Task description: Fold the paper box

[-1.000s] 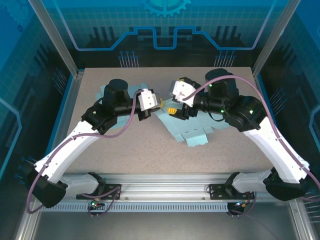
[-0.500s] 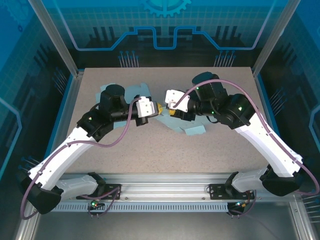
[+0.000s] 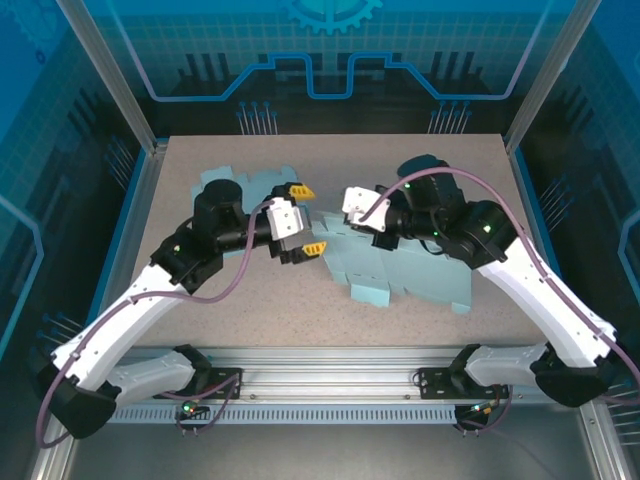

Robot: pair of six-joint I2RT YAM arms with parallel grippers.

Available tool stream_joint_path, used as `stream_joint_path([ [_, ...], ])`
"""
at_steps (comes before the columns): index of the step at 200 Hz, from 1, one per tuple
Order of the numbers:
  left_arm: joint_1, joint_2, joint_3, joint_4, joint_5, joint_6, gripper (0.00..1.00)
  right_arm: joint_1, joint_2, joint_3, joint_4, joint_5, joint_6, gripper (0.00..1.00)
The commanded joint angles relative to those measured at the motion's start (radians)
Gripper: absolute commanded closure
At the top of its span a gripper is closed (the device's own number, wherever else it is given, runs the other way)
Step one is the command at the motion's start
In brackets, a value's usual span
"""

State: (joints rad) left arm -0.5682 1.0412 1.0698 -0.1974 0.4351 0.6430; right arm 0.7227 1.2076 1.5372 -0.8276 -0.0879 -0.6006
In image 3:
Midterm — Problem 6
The light blue paper box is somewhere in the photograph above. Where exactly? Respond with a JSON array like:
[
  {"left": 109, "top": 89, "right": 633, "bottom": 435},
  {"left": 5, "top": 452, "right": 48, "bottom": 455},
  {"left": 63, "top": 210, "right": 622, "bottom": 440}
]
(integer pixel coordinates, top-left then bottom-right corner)
[
  {"left": 312, "top": 209, "right": 475, "bottom": 316},
  {"left": 189, "top": 167, "right": 310, "bottom": 217}
]

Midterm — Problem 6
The blue table edge strip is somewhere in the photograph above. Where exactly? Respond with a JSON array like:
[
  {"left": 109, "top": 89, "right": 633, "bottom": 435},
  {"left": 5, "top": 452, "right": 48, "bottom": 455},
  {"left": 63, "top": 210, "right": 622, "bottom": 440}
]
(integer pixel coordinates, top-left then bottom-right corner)
[
  {"left": 85, "top": 147, "right": 151, "bottom": 329},
  {"left": 508, "top": 146, "right": 565, "bottom": 275}
]

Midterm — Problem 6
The grey metal bottom panel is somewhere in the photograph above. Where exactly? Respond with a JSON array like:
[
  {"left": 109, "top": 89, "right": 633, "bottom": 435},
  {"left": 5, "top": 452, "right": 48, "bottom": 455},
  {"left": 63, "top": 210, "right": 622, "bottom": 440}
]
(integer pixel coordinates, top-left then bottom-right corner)
[{"left": 64, "top": 423, "right": 599, "bottom": 480}]

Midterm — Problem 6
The aluminium mounting rail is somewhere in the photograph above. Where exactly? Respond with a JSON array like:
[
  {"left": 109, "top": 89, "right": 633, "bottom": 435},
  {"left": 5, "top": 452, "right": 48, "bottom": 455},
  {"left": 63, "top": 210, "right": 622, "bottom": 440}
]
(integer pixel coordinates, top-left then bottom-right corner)
[{"left": 119, "top": 344, "right": 551, "bottom": 405}]

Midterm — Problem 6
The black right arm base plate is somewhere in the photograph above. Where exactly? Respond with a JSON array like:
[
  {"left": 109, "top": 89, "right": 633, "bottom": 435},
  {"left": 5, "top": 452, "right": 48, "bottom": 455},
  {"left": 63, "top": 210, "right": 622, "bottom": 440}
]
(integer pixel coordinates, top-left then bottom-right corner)
[{"left": 417, "top": 366, "right": 510, "bottom": 400}]

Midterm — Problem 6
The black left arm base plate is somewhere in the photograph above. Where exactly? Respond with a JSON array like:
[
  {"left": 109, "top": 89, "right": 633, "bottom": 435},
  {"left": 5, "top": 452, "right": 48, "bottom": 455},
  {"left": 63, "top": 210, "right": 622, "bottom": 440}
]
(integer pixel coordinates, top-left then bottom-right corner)
[{"left": 196, "top": 367, "right": 245, "bottom": 400}]

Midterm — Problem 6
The slotted grey cable duct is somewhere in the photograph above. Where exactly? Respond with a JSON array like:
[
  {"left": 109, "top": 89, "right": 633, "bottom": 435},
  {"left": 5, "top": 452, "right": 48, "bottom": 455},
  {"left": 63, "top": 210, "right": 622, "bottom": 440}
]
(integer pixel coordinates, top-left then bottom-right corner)
[{"left": 107, "top": 404, "right": 459, "bottom": 426}]

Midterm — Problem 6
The aluminium frame post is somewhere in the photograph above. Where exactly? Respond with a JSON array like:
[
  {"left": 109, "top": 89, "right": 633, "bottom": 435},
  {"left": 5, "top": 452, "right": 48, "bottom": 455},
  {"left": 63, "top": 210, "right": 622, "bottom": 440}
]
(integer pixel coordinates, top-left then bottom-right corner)
[
  {"left": 502, "top": 0, "right": 604, "bottom": 152},
  {"left": 54, "top": 0, "right": 170, "bottom": 154}
]

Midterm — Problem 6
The aluminium lower frame bar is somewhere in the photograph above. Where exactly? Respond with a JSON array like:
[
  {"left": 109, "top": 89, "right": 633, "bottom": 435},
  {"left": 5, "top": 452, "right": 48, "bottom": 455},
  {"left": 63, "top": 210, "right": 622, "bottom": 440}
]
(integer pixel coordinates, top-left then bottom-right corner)
[
  {"left": 579, "top": 403, "right": 624, "bottom": 480},
  {"left": 27, "top": 434, "right": 76, "bottom": 480}
]

